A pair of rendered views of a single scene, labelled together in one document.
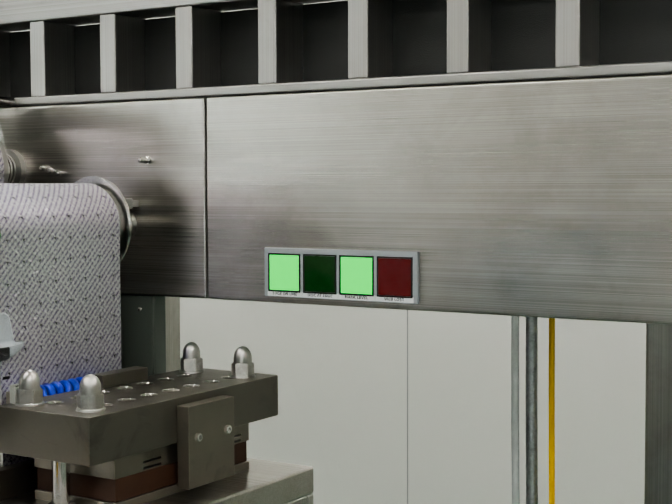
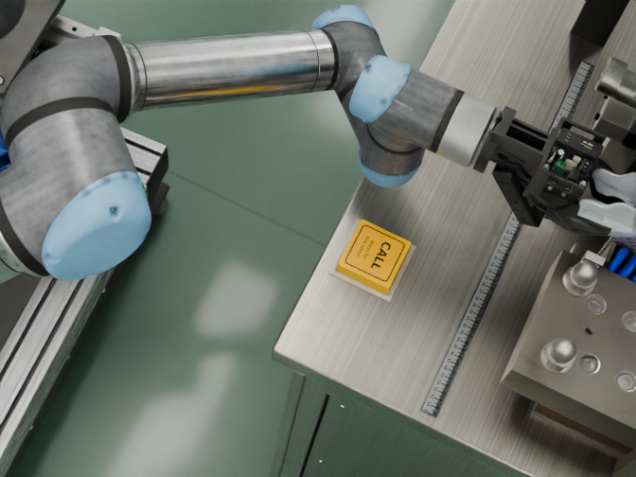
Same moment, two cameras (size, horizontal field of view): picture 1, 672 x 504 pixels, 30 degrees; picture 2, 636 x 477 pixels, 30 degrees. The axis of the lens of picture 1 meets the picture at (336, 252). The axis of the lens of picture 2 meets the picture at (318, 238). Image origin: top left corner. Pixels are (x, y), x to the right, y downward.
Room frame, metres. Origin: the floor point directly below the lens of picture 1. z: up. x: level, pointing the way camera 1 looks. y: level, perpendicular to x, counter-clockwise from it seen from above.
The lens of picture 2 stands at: (1.15, -0.03, 2.25)
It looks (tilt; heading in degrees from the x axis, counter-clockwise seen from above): 67 degrees down; 73
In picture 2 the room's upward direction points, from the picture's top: 12 degrees clockwise
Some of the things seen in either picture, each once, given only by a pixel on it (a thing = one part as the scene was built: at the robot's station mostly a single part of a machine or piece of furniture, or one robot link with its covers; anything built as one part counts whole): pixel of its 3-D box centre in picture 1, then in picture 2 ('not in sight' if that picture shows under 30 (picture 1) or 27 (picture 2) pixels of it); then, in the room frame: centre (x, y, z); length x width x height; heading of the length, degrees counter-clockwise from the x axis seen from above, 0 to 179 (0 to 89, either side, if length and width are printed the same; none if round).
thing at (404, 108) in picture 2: not in sight; (404, 103); (1.41, 0.59, 1.11); 0.11 x 0.08 x 0.09; 148
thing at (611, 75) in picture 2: not in sight; (610, 77); (1.62, 0.57, 1.18); 0.04 x 0.02 x 0.04; 58
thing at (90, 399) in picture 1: (90, 392); (561, 351); (1.55, 0.31, 1.05); 0.04 x 0.04 x 0.04
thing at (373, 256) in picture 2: not in sight; (374, 256); (1.38, 0.49, 0.91); 0.07 x 0.07 x 0.02; 58
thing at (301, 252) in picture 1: (338, 274); not in sight; (1.74, 0.00, 1.18); 0.25 x 0.01 x 0.07; 58
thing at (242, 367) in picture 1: (242, 361); not in sight; (1.82, 0.14, 1.05); 0.04 x 0.04 x 0.04
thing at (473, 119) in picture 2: not in sight; (470, 130); (1.48, 0.55, 1.11); 0.08 x 0.05 x 0.08; 58
